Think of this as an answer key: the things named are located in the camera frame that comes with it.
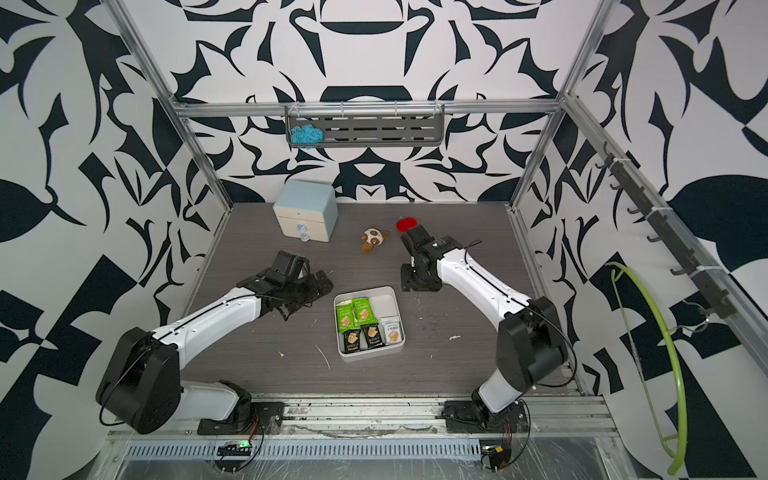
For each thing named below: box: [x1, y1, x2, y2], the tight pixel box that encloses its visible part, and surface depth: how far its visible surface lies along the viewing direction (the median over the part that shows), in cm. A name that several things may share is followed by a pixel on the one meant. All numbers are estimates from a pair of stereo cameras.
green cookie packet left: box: [336, 304, 360, 334], surface depth 89 cm
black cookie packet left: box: [342, 329, 361, 353], surface depth 85 cm
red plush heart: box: [396, 217, 418, 233], surface depth 114 cm
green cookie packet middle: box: [352, 297, 379, 327], surface depth 91 cm
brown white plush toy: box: [361, 226, 388, 254], surface depth 109 cm
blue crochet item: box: [290, 124, 325, 150], surface depth 93 cm
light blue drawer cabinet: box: [272, 179, 339, 243], surface depth 104 cm
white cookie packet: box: [378, 316, 402, 345], surface depth 87 cm
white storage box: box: [333, 286, 406, 362], surface depth 89 cm
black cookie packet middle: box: [360, 324, 385, 350], surface depth 87 cm
